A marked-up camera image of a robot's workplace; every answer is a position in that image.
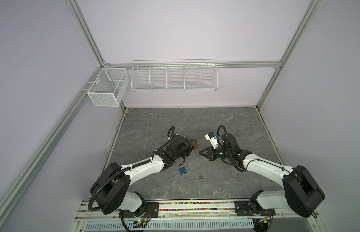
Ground white vented cable duct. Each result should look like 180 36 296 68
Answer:
84 219 255 232

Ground white mesh box basket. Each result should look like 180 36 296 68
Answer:
87 68 129 107

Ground white wire shelf basket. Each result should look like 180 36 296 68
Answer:
130 60 218 91

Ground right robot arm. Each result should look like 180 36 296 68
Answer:
199 131 325 218

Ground blue padlock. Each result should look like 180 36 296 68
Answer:
179 167 187 175

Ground brass padlock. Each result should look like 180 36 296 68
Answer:
184 133 200 150

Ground aluminium frame profiles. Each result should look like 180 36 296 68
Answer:
0 1 323 230

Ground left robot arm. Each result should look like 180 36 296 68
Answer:
87 125 198 217

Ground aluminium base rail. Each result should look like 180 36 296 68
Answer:
74 198 314 223

